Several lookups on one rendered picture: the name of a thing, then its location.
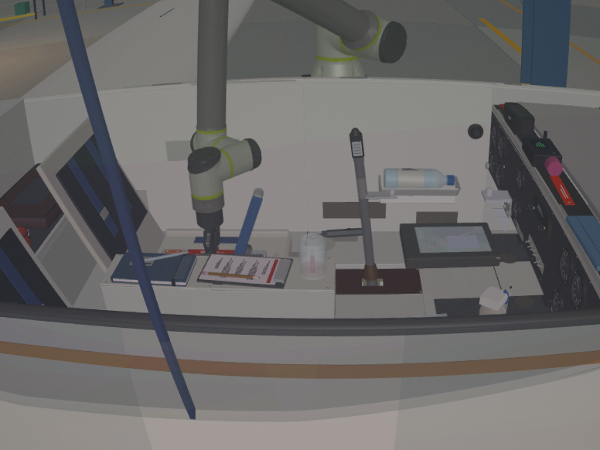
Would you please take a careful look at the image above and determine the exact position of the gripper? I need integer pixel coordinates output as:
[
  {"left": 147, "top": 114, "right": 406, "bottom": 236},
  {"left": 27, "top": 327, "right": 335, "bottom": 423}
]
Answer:
[{"left": 195, "top": 210, "right": 224, "bottom": 254}]

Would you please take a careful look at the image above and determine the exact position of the blue lever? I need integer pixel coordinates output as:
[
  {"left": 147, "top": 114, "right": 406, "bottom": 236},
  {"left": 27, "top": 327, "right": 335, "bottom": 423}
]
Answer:
[{"left": 234, "top": 187, "right": 265, "bottom": 257}]

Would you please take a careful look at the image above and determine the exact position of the white and black seat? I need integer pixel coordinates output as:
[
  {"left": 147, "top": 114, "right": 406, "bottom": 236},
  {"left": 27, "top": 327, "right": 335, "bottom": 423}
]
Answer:
[
  {"left": 0, "top": 206, "right": 73, "bottom": 309},
  {"left": 36, "top": 117, "right": 152, "bottom": 282}
]

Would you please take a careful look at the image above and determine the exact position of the grey stick with black grip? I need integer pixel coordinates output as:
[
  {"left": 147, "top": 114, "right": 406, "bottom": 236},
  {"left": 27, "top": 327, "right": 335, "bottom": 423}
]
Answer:
[{"left": 348, "top": 127, "right": 379, "bottom": 288}]

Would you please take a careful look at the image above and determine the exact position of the yellow pencil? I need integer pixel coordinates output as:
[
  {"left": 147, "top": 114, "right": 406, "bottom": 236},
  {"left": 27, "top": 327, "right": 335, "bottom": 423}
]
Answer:
[{"left": 206, "top": 271, "right": 261, "bottom": 281}]

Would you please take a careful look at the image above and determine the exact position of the black clipboard with paper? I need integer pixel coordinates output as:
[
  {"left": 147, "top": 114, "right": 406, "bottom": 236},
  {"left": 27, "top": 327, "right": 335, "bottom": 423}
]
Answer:
[{"left": 196, "top": 252, "right": 295, "bottom": 288}]

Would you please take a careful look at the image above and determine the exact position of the blue notebook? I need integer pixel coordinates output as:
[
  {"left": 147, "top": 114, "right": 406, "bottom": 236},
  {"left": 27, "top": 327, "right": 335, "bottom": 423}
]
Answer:
[{"left": 110, "top": 252, "right": 198, "bottom": 288}]

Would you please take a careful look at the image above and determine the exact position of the clear plastic beaker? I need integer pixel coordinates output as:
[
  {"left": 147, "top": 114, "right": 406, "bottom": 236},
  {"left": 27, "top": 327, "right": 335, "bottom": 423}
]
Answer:
[{"left": 299, "top": 234, "right": 327, "bottom": 281}]

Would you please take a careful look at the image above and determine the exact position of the blue slanted strut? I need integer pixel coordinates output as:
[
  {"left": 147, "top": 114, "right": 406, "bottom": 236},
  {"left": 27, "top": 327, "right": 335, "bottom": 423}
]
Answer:
[{"left": 55, "top": 0, "right": 197, "bottom": 421}]

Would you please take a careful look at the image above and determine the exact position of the brown rectangular pad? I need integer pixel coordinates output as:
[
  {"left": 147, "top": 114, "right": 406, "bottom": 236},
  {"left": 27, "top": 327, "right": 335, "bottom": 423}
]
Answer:
[
  {"left": 322, "top": 202, "right": 387, "bottom": 220},
  {"left": 415, "top": 211, "right": 459, "bottom": 224}
]

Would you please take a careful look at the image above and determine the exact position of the white glider cockpit body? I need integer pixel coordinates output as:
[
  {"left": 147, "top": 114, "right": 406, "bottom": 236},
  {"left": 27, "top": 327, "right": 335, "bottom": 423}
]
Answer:
[{"left": 0, "top": 77, "right": 600, "bottom": 450}]

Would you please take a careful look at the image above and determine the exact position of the dark red cushion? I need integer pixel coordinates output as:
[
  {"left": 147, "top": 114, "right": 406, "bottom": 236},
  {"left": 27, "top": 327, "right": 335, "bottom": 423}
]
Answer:
[{"left": 0, "top": 163, "right": 63, "bottom": 231}]

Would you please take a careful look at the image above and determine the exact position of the dark red floor plate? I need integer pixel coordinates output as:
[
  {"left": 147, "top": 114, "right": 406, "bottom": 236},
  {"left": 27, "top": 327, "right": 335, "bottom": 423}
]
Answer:
[{"left": 334, "top": 268, "right": 423, "bottom": 296}]

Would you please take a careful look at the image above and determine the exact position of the white bottle with blue cap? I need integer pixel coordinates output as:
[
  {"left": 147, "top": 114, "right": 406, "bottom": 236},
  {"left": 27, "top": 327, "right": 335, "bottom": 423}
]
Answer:
[{"left": 384, "top": 167, "right": 457, "bottom": 191}]

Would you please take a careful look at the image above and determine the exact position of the black tablet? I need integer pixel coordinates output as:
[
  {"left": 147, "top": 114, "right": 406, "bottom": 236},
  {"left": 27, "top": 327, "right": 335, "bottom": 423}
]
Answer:
[{"left": 399, "top": 222, "right": 501, "bottom": 270}]

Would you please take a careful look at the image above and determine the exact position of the white capped cup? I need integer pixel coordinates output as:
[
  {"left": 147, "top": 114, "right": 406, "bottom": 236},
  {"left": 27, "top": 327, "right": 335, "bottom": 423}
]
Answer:
[{"left": 477, "top": 286, "right": 510, "bottom": 316}]

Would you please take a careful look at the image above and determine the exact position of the black rounded box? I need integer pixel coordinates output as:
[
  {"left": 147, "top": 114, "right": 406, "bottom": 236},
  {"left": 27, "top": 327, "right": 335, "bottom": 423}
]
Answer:
[{"left": 503, "top": 102, "right": 537, "bottom": 131}]

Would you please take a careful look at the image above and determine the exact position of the black box with green marks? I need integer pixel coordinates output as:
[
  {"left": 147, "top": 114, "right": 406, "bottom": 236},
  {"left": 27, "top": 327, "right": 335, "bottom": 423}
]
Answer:
[{"left": 522, "top": 131, "right": 563, "bottom": 163}]

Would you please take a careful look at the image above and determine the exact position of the blue pad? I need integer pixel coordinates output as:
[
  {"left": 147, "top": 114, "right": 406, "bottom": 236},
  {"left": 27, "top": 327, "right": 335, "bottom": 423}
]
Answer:
[{"left": 564, "top": 213, "right": 600, "bottom": 273}]

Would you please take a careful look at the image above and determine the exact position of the blue pillar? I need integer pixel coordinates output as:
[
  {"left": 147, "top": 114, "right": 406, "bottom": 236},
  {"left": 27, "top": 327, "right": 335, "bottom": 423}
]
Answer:
[{"left": 520, "top": 0, "right": 574, "bottom": 89}]

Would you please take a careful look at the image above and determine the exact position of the white bracket box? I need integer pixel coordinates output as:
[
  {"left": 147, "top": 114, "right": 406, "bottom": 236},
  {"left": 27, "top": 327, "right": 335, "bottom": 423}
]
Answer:
[{"left": 481, "top": 186, "right": 513, "bottom": 234}]

